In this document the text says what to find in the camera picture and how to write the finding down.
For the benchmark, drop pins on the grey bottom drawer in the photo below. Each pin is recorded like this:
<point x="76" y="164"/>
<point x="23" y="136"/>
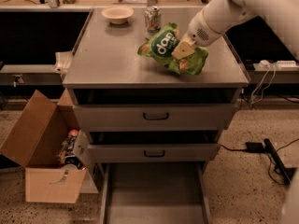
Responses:
<point x="154" y="193"/>

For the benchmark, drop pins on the white green soda can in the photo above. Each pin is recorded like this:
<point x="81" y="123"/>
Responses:
<point x="152" y="17"/>

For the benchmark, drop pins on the green rice chip bag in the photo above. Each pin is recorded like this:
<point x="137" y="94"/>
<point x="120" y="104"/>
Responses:
<point x="161" y="46"/>

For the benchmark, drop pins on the open cardboard box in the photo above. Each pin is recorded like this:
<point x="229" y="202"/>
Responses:
<point x="35" y="143"/>

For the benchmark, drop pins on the grey top drawer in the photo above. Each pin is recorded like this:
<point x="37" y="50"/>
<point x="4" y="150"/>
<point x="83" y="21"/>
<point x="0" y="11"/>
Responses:
<point x="124" y="110"/>

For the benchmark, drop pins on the black power adapter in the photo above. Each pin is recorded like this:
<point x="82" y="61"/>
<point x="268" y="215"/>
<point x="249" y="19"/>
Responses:
<point x="254" y="147"/>

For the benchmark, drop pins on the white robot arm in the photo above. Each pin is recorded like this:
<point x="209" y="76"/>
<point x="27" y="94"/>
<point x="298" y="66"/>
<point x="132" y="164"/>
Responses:
<point x="218" y="16"/>

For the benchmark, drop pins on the grey drawer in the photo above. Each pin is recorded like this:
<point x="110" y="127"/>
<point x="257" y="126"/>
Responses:
<point x="124" y="110"/>
<point x="154" y="193"/>
<point x="153" y="146"/>

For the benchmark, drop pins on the white paper bowl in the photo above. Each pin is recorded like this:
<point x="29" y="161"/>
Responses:
<point x="117" y="14"/>

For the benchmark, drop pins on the items inside cardboard box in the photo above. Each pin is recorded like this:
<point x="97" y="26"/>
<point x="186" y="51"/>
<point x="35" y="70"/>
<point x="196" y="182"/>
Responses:
<point x="67" y="155"/>

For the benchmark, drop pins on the grey middle drawer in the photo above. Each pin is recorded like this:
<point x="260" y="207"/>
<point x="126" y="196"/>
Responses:
<point x="153" y="146"/>

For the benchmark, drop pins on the white power strip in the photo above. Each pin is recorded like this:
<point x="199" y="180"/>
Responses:
<point x="286" y="64"/>

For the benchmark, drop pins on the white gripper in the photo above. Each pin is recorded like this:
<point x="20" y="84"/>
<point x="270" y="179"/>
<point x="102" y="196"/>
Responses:
<point x="198" y="32"/>

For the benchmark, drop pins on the grey metal drawer cabinet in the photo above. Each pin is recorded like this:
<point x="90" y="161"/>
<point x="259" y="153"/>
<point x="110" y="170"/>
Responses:
<point x="107" y="59"/>

